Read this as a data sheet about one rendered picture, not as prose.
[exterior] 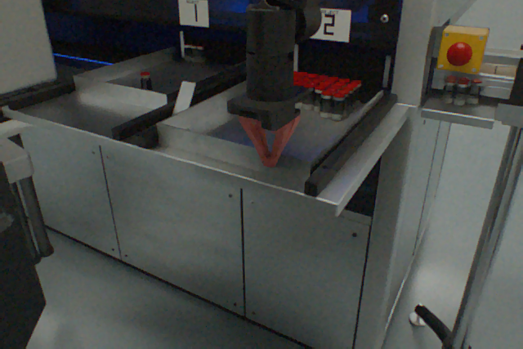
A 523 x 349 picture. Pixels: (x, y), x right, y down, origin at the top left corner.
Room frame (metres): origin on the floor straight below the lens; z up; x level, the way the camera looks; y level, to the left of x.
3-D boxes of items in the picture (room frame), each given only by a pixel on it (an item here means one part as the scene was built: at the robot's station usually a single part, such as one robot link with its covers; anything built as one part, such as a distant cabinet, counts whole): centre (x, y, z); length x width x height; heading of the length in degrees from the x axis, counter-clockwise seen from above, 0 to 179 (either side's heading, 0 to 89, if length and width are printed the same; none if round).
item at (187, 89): (0.68, 0.17, 0.91); 0.14 x 0.03 x 0.06; 151
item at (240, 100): (0.50, -0.01, 1.01); 0.10 x 0.07 x 0.07; 151
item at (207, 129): (0.69, -0.03, 0.90); 0.34 x 0.26 x 0.04; 150
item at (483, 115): (0.80, -0.40, 0.87); 0.14 x 0.13 x 0.02; 150
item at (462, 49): (0.73, -0.34, 0.99); 0.04 x 0.04 x 0.04; 60
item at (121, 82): (0.96, 0.21, 0.90); 0.34 x 0.26 x 0.04; 150
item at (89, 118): (0.81, 0.09, 0.87); 0.70 x 0.48 x 0.02; 60
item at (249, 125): (0.51, -0.01, 0.94); 0.07 x 0.07 x 0.09; 61
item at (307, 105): (0.77, -0.08, 0.90); 0.18 x 0.02 x 0.05; 60
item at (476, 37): (0.77, -0.36, 1.00); 0.08 x 0.07 x 0.07; 150
